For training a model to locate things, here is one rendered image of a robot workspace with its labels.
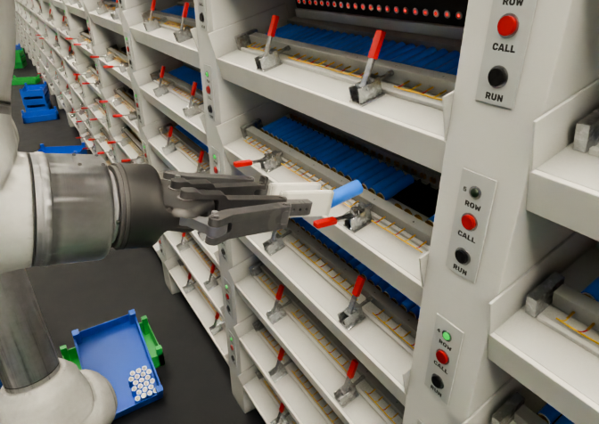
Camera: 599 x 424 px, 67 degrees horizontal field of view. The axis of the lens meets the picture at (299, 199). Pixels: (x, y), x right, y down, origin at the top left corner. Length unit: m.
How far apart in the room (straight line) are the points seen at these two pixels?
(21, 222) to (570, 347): 0.51
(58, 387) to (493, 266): 0.84
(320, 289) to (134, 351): 0.98
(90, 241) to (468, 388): 0.45
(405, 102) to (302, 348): 0.62
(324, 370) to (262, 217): 0.61
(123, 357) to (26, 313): 0.76
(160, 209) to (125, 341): 1.36
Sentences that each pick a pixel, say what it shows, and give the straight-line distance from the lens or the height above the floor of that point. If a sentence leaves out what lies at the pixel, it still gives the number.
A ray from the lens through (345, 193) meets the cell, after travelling 0.53.
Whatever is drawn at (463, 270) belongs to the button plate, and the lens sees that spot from 0.53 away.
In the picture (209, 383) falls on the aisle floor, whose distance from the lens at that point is 1.68.
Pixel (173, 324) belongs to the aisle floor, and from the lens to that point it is 1.91.
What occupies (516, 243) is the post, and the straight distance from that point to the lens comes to 0.49.
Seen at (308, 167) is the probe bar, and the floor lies 0.93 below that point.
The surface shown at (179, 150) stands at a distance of 1.54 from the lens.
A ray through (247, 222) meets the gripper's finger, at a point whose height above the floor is 1.05.
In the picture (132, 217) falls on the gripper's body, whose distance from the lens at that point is 0.39.
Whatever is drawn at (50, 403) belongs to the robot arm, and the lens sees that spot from 1.05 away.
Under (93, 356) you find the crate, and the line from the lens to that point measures 1.73.
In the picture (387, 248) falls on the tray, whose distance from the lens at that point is 0.64.
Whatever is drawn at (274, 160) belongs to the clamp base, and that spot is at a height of 0.92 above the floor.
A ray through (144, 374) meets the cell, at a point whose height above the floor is 0.09.
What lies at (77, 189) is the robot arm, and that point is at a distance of 0.37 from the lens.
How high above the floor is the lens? 1.25
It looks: 27 degrees down
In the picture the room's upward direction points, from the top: straight up
